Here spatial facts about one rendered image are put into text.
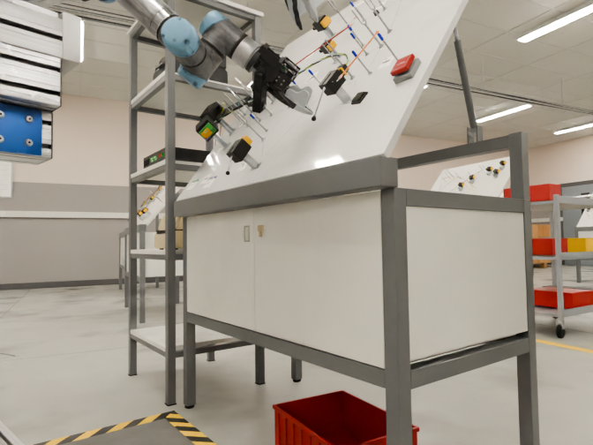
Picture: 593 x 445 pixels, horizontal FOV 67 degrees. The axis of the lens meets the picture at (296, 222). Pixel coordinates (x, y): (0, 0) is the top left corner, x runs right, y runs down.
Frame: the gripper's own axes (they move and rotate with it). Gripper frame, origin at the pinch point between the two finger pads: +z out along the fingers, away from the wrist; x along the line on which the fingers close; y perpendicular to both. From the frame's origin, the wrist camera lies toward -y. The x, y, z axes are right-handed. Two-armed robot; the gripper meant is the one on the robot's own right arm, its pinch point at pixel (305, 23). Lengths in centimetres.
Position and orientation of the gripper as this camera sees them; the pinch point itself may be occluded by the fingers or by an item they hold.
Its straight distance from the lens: 128.3
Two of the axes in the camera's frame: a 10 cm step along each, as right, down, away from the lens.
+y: 8.1, -4.6, 3.5
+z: 3.5, 8.7, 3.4
